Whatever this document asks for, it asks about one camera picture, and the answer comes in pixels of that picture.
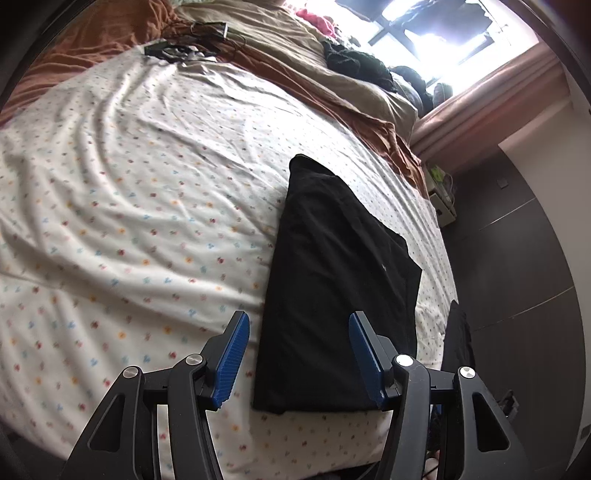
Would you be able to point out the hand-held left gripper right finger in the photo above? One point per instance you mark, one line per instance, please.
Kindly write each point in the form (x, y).
(364, 360)

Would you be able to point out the pile of dark clothes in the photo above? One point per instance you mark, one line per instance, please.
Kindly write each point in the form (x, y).
(369, 69)

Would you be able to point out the black garment with white print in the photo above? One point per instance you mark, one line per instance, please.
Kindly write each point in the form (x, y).
(332, 277)

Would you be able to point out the beige duvet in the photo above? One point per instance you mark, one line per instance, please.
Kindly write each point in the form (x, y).
(286, 50)

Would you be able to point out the brown blanket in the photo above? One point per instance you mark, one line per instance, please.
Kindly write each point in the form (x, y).
(92, 27)

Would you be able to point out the window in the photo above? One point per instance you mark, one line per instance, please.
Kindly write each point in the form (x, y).
(434, 27)

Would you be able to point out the pink curtain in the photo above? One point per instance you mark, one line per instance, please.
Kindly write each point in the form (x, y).
(485, 101)

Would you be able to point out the red cloth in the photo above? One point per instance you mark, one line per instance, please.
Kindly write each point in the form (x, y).
(318, 21)

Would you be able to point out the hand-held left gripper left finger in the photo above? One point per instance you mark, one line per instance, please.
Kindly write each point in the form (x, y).
(231, 360)

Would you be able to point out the green packet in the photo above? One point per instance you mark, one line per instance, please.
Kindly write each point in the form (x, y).
(435, 174)

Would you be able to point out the floral white bed sheet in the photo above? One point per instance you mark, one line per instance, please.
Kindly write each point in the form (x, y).
(138, 207)

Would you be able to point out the black cloth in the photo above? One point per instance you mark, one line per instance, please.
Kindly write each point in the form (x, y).
(459, 337)

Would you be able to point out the white box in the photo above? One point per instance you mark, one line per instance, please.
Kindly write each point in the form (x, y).
(442, 207)

